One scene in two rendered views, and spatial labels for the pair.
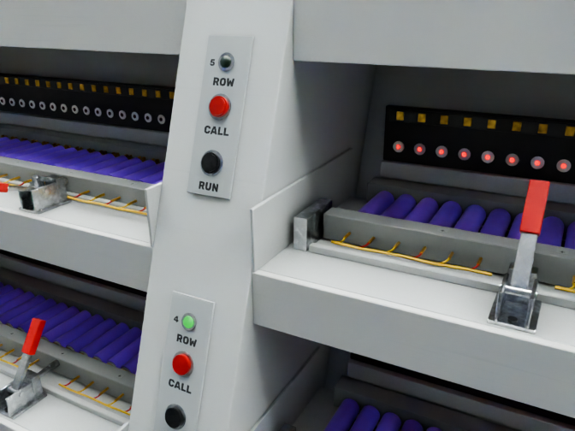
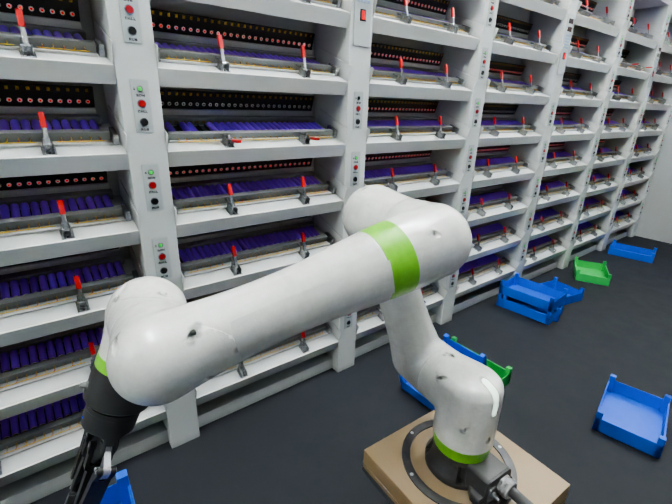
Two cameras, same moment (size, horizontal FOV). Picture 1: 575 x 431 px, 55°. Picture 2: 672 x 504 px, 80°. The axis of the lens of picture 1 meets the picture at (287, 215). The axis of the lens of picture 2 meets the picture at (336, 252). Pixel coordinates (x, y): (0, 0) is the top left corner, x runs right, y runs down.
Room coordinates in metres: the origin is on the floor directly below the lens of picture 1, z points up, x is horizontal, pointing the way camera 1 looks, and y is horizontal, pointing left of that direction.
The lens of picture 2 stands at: (-0.16, 1.41, 1.10)
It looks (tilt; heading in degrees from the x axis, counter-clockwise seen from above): 20 degrees down; 296
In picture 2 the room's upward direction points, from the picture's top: 2 degrees clockwise
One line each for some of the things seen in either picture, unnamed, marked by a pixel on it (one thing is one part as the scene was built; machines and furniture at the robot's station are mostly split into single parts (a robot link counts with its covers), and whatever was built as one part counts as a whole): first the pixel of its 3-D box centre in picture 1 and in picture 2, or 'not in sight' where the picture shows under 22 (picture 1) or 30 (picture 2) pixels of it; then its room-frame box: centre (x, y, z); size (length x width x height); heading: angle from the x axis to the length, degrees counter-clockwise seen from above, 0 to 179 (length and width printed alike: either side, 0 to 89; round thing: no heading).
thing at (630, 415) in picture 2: not in sight; (632, 411); (-0.66, -0.17, 0.04); 0.30 x 0.20 x 0.08; 75
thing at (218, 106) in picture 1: (221, 107); not in sight; (0.43, 0.06, 1.09); 0.02 x 0.01 x 0.02; 64
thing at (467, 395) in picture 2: not in sight; (462, 403); (-0.11, 0.65, 0.49); 0.16 x 0.13 x 0.19; 146
